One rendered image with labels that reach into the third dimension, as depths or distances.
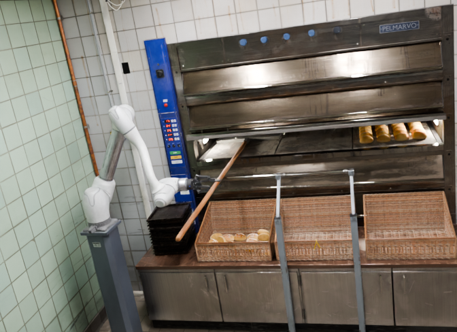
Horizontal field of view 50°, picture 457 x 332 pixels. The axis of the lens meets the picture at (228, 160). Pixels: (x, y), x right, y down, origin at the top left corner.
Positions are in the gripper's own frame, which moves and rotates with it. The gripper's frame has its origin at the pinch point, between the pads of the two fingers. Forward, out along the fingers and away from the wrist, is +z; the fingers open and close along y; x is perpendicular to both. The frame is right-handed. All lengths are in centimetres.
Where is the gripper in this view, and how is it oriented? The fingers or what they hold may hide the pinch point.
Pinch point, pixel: (216, 183)
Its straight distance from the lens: 326.5
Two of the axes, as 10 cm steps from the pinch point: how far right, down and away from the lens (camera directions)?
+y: 1.4, 9.4, 3.0
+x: -2.4, 3.3, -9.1
